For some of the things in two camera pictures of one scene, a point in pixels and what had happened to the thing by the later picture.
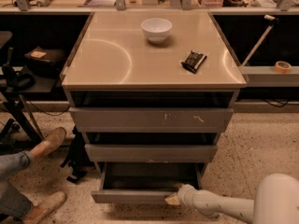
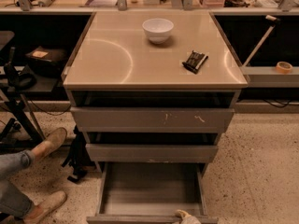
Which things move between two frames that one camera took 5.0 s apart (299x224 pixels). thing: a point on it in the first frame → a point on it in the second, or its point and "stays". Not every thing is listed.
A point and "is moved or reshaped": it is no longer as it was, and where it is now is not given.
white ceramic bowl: [156, 29] stays
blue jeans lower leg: [13, 202] stays
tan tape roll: [281, 66] stays
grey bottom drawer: [144, 182] is moved or reshaped
